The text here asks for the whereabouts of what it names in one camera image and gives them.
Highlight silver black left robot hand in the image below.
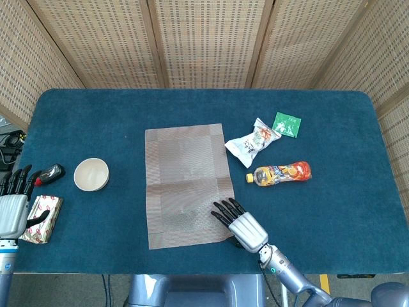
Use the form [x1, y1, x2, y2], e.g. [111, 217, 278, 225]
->
[0, 164, 51, 240]

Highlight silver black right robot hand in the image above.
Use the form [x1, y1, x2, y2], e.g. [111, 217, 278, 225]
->
[210, 198, 269, 254]

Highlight iced tea bottle orange label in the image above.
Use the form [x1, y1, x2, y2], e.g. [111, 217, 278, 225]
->
[245, 161, 312, 189]

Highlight white snack bag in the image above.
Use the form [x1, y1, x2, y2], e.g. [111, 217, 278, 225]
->
[224, 117, 282, 169]

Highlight white ceramic bowl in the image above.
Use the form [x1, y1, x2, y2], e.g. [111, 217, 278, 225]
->
[73, 157, 111, 192]

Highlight brown woven placemat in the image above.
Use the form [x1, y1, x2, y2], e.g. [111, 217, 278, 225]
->
[144, 123, 236, 251]

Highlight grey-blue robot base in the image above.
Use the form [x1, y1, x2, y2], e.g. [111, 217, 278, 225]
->
[127, 274, 266, 307]

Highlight red white patterned packet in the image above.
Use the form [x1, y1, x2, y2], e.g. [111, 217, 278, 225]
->
[18, 194, 64, 244]

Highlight small black bottle red cap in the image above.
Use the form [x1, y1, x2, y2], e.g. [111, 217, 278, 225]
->
[33, 163, 66, 187]

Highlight black electronic equipment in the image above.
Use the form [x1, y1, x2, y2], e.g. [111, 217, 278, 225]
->
[0, 129, 27, 172]

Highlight green tea sachet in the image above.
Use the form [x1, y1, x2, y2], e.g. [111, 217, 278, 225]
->
[271, 111, 302, 139]

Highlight blue velvet table cover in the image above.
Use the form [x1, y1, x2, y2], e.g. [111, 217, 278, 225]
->
[0, 88, 407, 276]

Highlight woven bamboo screen panel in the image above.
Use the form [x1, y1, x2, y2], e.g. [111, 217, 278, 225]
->
[27, 0, 169, 90]
[147, 0, 275, 90]
[245, 0, 373, 90]
[311, 0, 409, 109]
[0, 0, 86, 130]
[376, 92, 409, 209]

